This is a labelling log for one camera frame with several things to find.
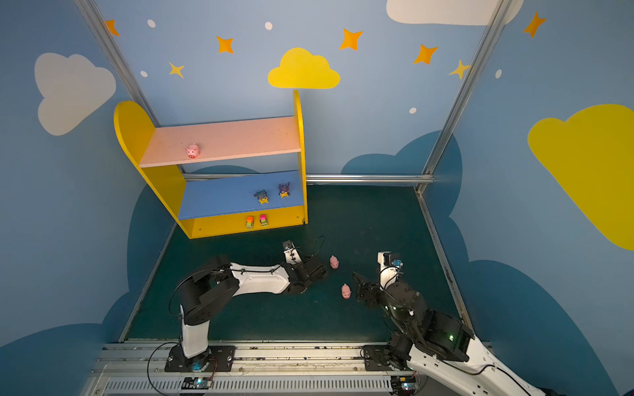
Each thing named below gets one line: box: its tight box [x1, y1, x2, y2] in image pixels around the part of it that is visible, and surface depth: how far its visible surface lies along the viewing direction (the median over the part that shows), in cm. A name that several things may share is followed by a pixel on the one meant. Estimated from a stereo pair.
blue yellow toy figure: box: [253, 188, 270, 205], surface depth 95 cm
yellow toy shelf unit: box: [113, 89, 309, 240], surface depth 90 cm
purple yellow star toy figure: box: [278, 181, 290, 199], surface depth 98 cm
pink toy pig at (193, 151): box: [184, 142, 200, 160], surface depth 74 cm
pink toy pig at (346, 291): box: [340, 282, 352, 300], surface depth 89 cm
